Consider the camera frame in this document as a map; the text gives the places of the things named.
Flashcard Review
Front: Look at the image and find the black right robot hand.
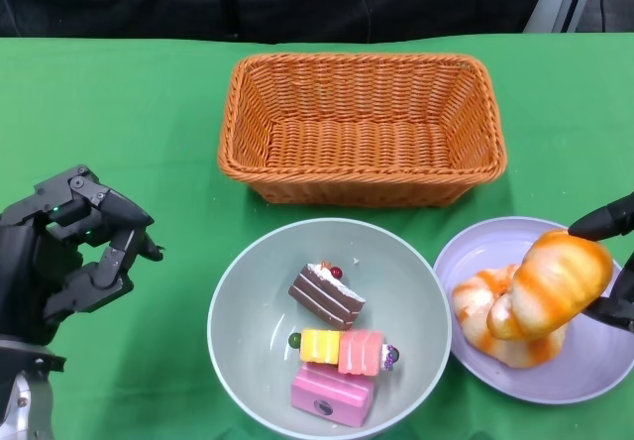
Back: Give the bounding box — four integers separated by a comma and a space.
567, 196, 634, 333

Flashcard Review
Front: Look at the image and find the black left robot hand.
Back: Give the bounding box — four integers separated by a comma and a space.
0, 165, 164, 347

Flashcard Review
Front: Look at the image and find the orange striped bread roll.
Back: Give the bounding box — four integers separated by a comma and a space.
451, 265, 570, 370
486, 230, 615, 343

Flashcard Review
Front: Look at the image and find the grey-green bowl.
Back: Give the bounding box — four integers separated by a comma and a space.
206, 217, 453, 436

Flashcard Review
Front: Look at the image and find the brown chocolate cake bar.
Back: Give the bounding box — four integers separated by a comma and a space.
288, 260, 368, 331

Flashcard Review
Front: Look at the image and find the pink rectangular cake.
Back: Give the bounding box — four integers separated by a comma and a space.
290, 363, 376, 429

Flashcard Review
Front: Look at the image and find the lavender plate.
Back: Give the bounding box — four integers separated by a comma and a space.
433, 216, 628, 405

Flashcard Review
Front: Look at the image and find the orange wicker basket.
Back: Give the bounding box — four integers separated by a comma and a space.
217, 52, 507, 208

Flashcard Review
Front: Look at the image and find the green tablecloth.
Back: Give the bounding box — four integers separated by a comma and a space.
0, 31, 634, 440

